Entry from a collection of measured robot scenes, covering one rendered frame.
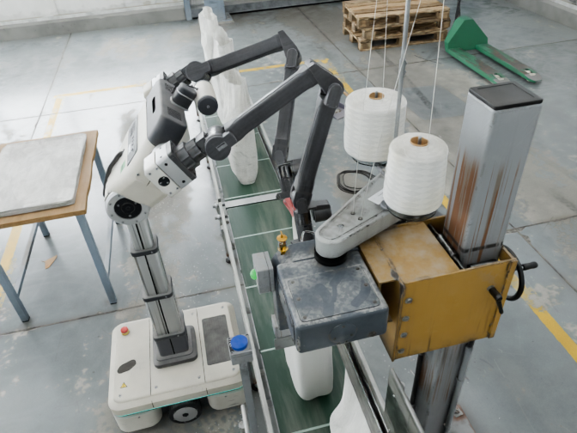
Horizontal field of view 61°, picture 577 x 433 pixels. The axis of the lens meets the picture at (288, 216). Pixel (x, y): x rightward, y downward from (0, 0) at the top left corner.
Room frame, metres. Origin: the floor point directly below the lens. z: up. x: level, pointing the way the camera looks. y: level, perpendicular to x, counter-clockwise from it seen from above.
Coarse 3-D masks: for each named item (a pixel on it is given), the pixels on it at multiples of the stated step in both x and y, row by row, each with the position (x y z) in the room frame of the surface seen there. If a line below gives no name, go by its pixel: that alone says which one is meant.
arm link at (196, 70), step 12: (276, 36) 1.90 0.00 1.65; (252, 48) 1.90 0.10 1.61; (264, 48) 1.89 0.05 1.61; (276, 48) 1.88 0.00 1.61; (288, 48) 1.87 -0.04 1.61; (216, 60) 1.90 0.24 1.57; (228, 60) 1.89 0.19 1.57; (240, 60) 1.89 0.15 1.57; (252, 60) 1.90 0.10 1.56; (300, 60) 1.88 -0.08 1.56; (192, 72) 1.87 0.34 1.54; (204, 72) 1.86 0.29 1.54; (216, 72) 1.88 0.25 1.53
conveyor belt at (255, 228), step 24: (240, 216) 2.45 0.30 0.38; (264, 216) 2.43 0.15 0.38; (288, 216) 2.42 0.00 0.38; (240, 240) 2.22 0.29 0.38; (264, 240) 2.21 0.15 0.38; (288, 240) 2.20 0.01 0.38; (240, 264) 2.02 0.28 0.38; (264, 312) 1.65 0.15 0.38; (264, 336) 1.50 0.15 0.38; (264, 360) 1.37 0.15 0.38; (336, 360) 1.34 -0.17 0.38; (288, 384) 1.24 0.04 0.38; (336, 384) 1.22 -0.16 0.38; (288, 408) 1.12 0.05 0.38; (312, 408) 1.12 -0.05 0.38; (288, 432) 1.02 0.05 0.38; (312, 432) 1.01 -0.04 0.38
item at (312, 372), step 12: (288, 348) 1.22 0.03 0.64; (324, 348) 1.14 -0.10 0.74; (288, 360) 1.22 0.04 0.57; (300, 360) 1.14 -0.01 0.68; (312, 360) 1.14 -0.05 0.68; (324, 360) 1.14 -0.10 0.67; (300, 372) 1.14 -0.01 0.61; (312, 372) 1.13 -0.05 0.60; (324, 372) 1.14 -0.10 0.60; (300, 384) 1.14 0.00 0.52; (312, 384) 1.13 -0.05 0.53; (324, 384) 1.14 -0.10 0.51; (300, 396) 1.15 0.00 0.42; (312, 396) 1.14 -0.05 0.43
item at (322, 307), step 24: (312, 240) 1.06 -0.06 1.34; (288, 264) 0.97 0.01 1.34; (312, 264) 0.96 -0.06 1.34; (360, 264) 0.95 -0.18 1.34; (288, 288) 0.88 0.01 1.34; (312, 288) 0.87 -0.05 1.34; (336, 288) 0.87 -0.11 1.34; (360, 288) 0.86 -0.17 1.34; (288, 312) 0.81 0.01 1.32; (312, 312) 0.79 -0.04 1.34; (336, 312) 0.79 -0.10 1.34; (360, 312) 0.79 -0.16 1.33; (384, 312) 0.79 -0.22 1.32; (312, 336) 0.75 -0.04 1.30; (336, 336) 0.76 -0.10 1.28; (360, 336) 0.78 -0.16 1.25
